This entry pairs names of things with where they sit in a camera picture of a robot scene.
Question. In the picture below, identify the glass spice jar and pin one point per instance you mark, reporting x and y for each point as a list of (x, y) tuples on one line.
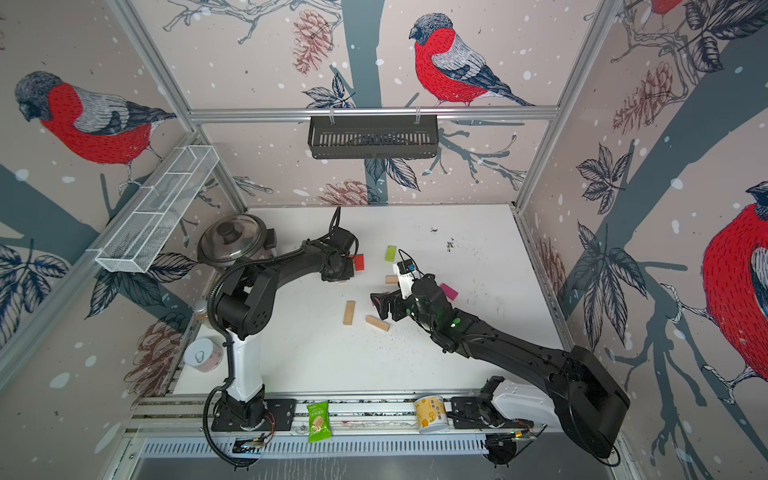
[(200, 310)]

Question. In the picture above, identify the pink drink can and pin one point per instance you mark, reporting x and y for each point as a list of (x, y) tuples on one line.
[(203, 354)]

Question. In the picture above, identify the magenta block right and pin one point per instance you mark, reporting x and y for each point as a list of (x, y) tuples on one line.
[(450, 293)]

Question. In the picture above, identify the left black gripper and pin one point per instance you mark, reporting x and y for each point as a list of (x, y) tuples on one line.
[(350, 273)]

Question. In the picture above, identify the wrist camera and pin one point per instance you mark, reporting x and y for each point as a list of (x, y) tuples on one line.
[(342, 240), (405, 271)]

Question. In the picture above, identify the green snack packet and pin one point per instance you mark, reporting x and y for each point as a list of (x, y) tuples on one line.
[(319, 422)]

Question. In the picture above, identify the yellow snack can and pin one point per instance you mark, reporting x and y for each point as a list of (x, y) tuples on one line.
[(431, 414)]

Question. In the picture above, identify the green block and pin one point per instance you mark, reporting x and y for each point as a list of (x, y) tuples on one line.
[(391, 253)]

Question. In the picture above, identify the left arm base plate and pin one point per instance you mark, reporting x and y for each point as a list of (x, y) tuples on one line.
[(257, 415)]

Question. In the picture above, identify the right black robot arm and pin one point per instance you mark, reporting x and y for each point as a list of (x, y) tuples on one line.
[(589, 404)]

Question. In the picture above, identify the white wire mesh basket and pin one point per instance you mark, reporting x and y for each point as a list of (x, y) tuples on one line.
[(161, 204)]

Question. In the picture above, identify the black hanging wall basket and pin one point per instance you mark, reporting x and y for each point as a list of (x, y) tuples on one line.
[(373, 137)]

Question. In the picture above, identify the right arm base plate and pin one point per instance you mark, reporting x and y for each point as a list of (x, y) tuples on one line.
[(477, 412)]

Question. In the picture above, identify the wide upright wood block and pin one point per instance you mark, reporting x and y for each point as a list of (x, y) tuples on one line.
[(349, 313)]

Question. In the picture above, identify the red block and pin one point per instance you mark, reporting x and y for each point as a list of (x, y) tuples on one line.
[(359, 262)]

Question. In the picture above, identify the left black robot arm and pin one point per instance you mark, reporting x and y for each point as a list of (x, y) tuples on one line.
[(241, 303)]

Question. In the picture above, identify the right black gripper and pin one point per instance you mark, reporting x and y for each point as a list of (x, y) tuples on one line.
[(383, 309)]

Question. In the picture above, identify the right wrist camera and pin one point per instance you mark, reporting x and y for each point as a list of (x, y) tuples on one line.
[(405, 271)]

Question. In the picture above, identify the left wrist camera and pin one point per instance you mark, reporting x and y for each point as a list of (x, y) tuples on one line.
[(342, 240)]

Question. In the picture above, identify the slanted wood block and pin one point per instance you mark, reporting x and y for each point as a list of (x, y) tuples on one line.
[(377, 323)]

